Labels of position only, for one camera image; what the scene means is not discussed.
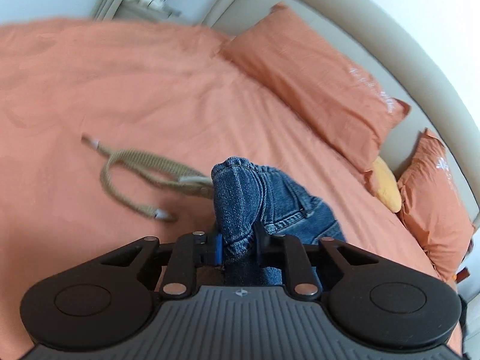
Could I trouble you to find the blue denim jeans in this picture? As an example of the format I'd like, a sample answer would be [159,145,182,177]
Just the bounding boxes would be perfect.
[211,157,346,286]

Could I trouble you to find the orange bed sheet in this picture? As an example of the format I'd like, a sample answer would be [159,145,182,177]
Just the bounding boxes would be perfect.
[1,19,436,359]

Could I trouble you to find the beige upholstered headboard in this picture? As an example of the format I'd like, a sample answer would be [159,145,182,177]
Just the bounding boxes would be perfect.
[202,0,479,224]

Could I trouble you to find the orange pillow left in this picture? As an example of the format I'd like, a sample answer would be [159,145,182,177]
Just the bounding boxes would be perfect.
[221,4,410,173]

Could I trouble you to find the beige nightstand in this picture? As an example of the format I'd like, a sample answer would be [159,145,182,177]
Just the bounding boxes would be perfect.
[113,2,182,22]

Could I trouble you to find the yellow pillow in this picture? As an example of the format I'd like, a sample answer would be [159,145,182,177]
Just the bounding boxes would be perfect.
[373,156,402,214]

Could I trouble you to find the beige drawstring belt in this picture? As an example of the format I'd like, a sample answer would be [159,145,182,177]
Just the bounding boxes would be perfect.
[81,134,214,222]

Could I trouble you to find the orange pillow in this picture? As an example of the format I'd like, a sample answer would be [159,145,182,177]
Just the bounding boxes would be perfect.
[221,4,410,173]
[397,129,474,281]

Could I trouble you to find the orange pillow right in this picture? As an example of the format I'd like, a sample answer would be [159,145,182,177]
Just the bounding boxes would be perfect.
[397,129,474,281]

